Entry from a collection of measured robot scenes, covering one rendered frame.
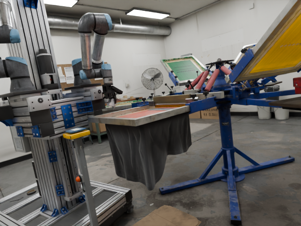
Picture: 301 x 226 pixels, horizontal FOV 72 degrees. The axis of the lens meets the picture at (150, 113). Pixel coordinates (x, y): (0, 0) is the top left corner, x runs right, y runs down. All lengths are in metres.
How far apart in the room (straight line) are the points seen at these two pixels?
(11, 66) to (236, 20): 5.29
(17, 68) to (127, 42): 5.02
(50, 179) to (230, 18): 5.43
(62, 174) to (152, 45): 5.72
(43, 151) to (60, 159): 0.15
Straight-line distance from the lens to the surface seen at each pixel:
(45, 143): 1.88
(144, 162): 1.34
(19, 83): 1.62
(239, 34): 5.99
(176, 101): 1.70
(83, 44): 1.68
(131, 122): 1.17
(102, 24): 1.69
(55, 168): 1.95
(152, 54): 6.97
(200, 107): 1.55
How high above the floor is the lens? 1.19
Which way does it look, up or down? 8 degrees down
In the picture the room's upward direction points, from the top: 8 degrees counter-clockwise
